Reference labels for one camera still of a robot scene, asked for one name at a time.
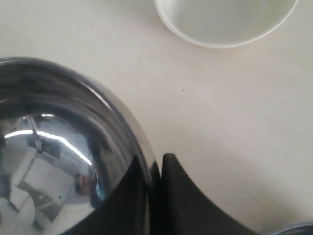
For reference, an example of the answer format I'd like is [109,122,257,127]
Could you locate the stainless steel bowl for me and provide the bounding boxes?
[0,57,160,235]
[272,222,313,235]

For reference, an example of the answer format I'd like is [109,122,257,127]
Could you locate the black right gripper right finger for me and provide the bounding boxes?
[153,153,255,235]

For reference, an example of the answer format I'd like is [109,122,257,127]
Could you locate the cream ceramic bowl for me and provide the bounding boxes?
[154,0,298,48]

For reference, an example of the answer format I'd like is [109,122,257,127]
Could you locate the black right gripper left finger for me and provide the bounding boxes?
[64,158,149,235]

